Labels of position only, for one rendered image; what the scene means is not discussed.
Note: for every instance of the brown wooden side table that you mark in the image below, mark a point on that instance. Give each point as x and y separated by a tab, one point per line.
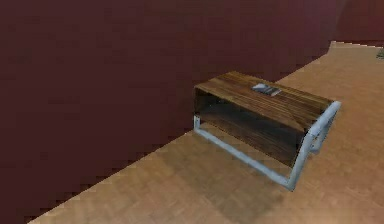
266	110

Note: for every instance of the grey remote control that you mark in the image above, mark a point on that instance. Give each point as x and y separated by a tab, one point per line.
266	89

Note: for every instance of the green house plant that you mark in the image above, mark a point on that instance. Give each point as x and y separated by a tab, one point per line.
380	53

